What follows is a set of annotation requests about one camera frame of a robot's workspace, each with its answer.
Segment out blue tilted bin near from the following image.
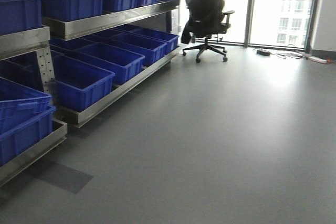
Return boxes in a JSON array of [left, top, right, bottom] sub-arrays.
[[1, 78, 51, 133]]

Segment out blue crate near upper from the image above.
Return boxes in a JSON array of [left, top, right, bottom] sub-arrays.
[[1, 0, 42, 35]]

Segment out steel shelf rack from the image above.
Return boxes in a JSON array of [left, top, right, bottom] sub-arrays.
[[43, 0, 181, 127], [1, 26, 67, 185]]

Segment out black power adapter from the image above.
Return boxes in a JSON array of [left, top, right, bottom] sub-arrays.
[[256, 49, 271, 56]]

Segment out white power strip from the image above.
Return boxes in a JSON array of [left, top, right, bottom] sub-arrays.
[[305, 56, 335, 65]]

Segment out steel shelf rack far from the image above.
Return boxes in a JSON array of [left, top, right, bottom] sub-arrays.
[[43, 0, 181, 127]]

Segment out steel shelf rack near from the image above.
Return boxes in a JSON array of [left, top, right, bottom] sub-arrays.
[[1, 26, 67, 185]]

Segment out floor cables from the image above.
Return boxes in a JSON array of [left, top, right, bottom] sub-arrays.
[[253, 47, 307, 61]]

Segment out black office chair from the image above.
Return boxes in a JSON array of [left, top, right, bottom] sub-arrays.
[[181, 0, 234, 63]]

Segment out window frame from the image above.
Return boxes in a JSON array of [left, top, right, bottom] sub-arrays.
[[173, 0, 326, 51]]

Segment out blue bin lower front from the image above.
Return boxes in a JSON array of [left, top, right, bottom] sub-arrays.
[[52, 55, 114, 112]]

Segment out black jacket on chair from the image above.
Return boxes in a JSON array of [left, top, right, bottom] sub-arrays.
[[181, 0, 224, 44]]

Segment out blue bin near bottom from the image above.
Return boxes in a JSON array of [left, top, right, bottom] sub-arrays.
[[1, 105, 56, 166]]

